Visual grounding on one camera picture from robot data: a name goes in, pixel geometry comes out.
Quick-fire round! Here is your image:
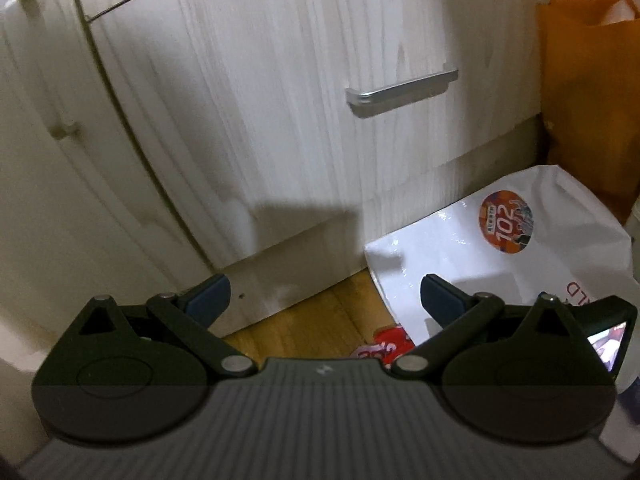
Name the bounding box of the orange fabric tote bag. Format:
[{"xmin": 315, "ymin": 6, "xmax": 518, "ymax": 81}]
[{"xmin": 536, "ymin": 0, "xmax": 639, "ymax": 221}]

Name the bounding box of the left door metal handle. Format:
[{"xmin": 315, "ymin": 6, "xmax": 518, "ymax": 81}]
[{"xmin": 1, "ymin": 0, "xmax": 80, "ymax": 141}]

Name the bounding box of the left cabinet door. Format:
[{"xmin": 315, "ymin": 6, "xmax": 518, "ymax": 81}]
[{"xmin": 1, "ymin": 0, "xmax": 209, "ymax": 342}]

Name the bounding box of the red snack wrapper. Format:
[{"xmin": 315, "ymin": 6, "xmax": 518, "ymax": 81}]
[{"xmin": 352, "ymin": 325, "xmax": 414, "ymax": 366}]

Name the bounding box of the lower drawer metal handle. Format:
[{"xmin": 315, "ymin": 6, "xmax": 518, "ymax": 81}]
[{"xmin": 345, "ymin": 66, "xmax": 459, "ymax": 107}]

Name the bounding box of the white printed plastic bag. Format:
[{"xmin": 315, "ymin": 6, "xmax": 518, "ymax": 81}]
[{"xmin": 364, "ymin": 164, "xmax": 640, "ymax": 461}]

